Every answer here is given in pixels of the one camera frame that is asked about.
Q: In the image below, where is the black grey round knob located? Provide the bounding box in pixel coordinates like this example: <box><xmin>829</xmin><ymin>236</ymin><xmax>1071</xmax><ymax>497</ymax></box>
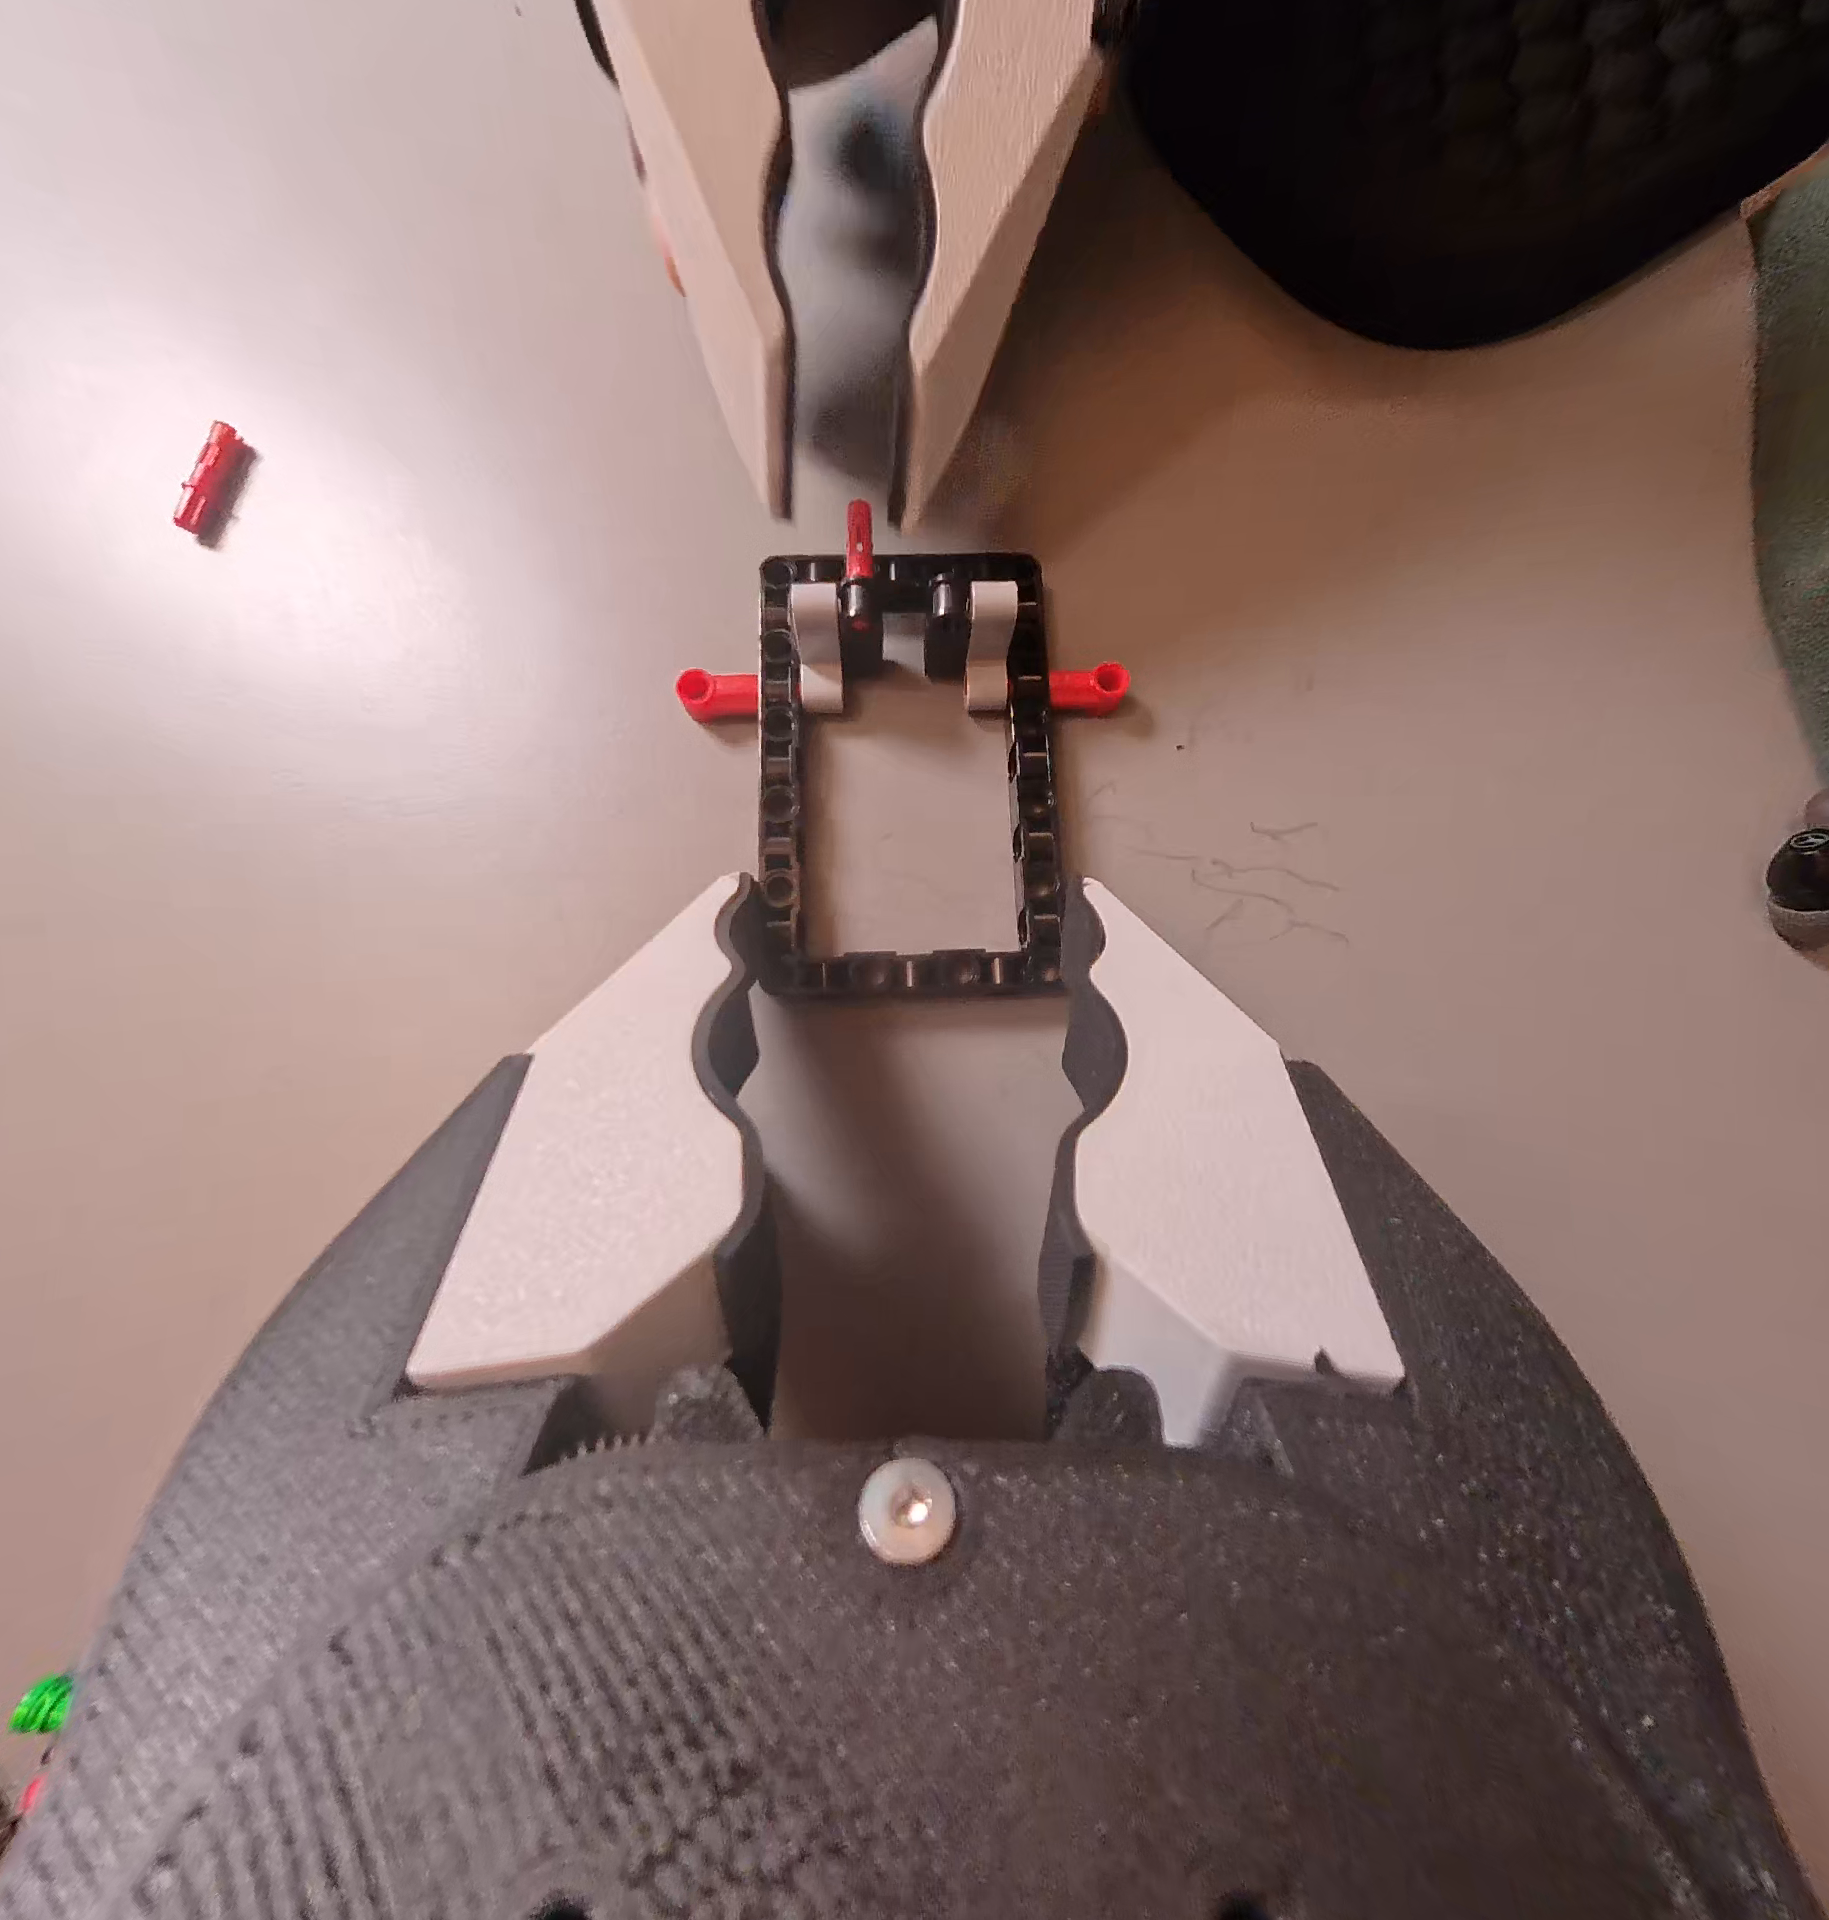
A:
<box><xmin>1761</xmin><ymin>786</ymin><xmax>1829</xmax><ymax>951</ymax></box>

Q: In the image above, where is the person's green shirt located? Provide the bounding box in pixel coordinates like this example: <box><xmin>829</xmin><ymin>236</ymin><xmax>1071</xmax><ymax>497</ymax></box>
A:
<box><xmin>1746</xmin><ymin>172</ymin><xmax>1829</xmax><ymax>783</ymax></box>

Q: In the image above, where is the pile of small lego pieces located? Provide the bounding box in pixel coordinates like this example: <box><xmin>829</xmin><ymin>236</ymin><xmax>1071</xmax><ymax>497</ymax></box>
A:
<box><xmin>0</xmin><ymin>1672</ymin><xmax>78</xmax><ymax>1878</ymax></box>

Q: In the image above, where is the black textured pad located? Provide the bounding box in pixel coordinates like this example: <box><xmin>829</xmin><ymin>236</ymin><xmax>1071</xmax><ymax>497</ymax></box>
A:
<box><xmin>1124</xmin><ymin>0</ymin><xmax>1829</xmax><ymax>353</ymax></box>

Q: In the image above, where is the person's right hand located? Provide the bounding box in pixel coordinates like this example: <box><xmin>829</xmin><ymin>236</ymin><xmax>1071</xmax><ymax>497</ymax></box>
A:
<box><xmin>632</xmin><ymin>126</ymin><xmax>693</xmax><ymax>301</ymax></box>

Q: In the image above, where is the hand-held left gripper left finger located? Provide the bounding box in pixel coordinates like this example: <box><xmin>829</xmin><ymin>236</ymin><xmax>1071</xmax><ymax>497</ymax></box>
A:
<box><xmin>403</xmin><ymin>871</ymin><xmax>776</xmax><ymax>1415</ymax></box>

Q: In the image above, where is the black lego frame assembly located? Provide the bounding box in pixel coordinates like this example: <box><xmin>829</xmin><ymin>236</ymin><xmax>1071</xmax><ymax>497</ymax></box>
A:
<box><xmin>677</xmin><ymin>552</ymin><xmax>1133</xmax><ymax>1005</ymax></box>

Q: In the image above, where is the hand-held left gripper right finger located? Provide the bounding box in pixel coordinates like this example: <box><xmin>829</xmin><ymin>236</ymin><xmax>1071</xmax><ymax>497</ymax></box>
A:
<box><xmin>1041</xmin><ymin>878</ymin><xmax>1407</xmax><ymax>1451</ymax></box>

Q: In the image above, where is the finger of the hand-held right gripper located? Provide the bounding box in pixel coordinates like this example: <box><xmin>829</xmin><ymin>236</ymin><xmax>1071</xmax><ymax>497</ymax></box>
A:
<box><xmin>891</xmin><ymin>0</ymin><xmax>1107</xmax><ymax>529</ymax></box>
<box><xmin>590</xmin><ymin>0</ymin><xmax>794</xmax><ymax>523</ymax></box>

